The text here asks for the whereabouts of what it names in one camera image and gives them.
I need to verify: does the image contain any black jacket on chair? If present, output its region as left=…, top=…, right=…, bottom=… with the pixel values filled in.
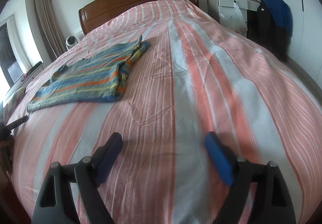
left=247, top=2, right=290, bottom=63

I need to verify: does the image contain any multicolour striped knit sweater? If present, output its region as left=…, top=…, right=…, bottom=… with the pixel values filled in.
left=27, top=36, right=150, bottom=112

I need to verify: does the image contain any white window-side drawer cabinet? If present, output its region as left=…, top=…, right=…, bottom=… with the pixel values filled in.
left=3, top=62, right=44, bottom=100

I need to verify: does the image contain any pink white striped bedspread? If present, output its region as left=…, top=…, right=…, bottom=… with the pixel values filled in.
left=11, top=0, right=321, bottom=223

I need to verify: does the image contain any brown wooden headboard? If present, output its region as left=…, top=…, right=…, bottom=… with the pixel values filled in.
left=78, top=0, right=199, bottom=36

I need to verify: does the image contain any white plastic bag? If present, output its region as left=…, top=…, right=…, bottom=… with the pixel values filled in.
left=219, top=1, right=248, bottom=37

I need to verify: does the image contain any brown grey striped pillow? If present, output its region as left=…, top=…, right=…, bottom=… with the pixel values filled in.
left=3, top=87, right=26, bottom=122

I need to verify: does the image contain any dark window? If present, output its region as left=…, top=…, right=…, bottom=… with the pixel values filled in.
left=0, top=24, right=23, bottom=87

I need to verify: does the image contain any beige curtain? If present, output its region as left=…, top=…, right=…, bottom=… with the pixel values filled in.
left=34, top=0, right=67, bottom=57

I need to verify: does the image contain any blue garment on chair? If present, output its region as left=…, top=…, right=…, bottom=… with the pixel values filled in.
left=260, top=0, right=293, bottom=37

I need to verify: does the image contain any white round desk fan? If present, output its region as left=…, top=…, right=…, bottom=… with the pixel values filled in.
left=65, top=36, right=78, bottom=50

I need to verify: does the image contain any white bedside desk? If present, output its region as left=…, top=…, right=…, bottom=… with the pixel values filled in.
left=206, top=0, right=260, bottom=19

